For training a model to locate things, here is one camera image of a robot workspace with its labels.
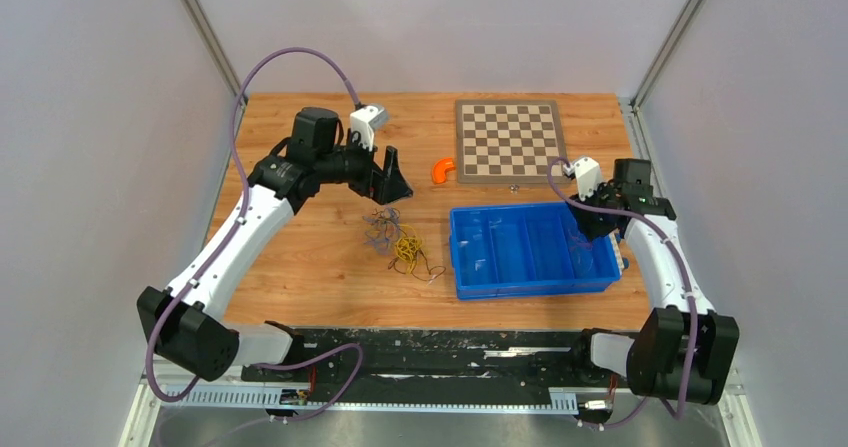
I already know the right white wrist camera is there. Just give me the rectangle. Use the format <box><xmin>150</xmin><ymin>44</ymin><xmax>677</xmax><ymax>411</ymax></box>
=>
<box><xmin>573</xmin><ymin>156</ymin><xmax>604</xmax><ymax>201</ymax></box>

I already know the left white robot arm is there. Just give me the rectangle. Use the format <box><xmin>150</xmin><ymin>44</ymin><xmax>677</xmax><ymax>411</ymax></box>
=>
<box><xmin>137</xmin><ymin>104</ymin><xmax>413</xmax><ymax>381</ymax></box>

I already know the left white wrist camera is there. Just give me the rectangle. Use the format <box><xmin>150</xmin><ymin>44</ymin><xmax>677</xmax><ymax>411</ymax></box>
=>
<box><xmin>349</xmin><ymin>104</ymin><xmax>389</xmax><ymax>152</ymax></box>

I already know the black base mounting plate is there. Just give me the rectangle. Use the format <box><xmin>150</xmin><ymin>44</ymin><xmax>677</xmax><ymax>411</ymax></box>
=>
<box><xmin>241</xmin><ymin>328</ymin><xmax>613</xmax><ymax>407</ymax></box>

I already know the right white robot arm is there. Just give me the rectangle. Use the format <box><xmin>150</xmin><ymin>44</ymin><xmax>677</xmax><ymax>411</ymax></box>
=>
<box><xmin>566</xmin><ymin>157</ymin><xmax>740</xmax><ymax>405</ymax></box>

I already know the white toy block strip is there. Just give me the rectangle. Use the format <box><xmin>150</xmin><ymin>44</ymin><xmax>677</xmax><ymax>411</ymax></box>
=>
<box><xmin>609</xmin><ymin>233</ymin><xmax>629</xmax><ymax>274</ymax></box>

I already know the wooden chessboard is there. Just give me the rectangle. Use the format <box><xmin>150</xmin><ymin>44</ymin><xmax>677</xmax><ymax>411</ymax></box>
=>
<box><xmin>454</xmin><ymin>99</ymin><xmax>566</xmax><ymax>185</ymax></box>

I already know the blue plastic divided bin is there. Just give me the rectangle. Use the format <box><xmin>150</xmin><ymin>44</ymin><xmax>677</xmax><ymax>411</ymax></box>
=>
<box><xmin>449</xmin><ymin>202</ymin><xmax>622</xmax><ymax>301</ymax></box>

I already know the red thin cable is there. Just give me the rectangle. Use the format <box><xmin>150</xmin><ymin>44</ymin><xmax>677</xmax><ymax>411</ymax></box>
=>
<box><xmin>566</xmin><ymin>226</ymin><xmax>598</xmax><ymax>268</ymax></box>

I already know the orange curved plastic piece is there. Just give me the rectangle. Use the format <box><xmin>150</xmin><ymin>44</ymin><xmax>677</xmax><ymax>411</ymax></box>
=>
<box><xmin>431</xmin><ymin>157</ymin><xmax>456</xmax><ymax>185</ymax></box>

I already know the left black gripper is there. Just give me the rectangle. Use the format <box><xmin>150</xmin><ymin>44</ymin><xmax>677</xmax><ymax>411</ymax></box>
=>
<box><xmin>315</xmin><ymin>129</ymin><xmax>412</xmax><ymax>204</ymax></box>

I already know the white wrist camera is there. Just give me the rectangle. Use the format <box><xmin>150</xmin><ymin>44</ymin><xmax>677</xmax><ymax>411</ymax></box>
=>
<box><xmin>573</xmin><ymin>156</ymin><xmax>604</xmax><ymax>201</ymax></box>
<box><xmin>349</xmin><ymin>104</ymin><xmax>389</xmax><ymax>152</ymax></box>

